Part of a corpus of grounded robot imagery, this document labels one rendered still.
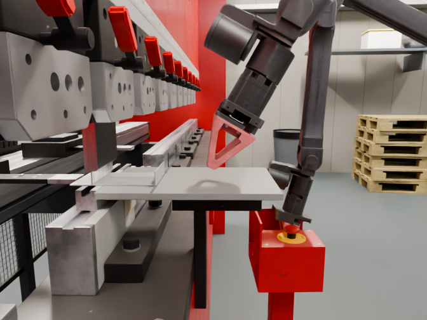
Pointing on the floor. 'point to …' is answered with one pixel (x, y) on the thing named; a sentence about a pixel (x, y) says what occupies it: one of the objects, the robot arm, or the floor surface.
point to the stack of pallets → (391, 153)
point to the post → (24, 254)
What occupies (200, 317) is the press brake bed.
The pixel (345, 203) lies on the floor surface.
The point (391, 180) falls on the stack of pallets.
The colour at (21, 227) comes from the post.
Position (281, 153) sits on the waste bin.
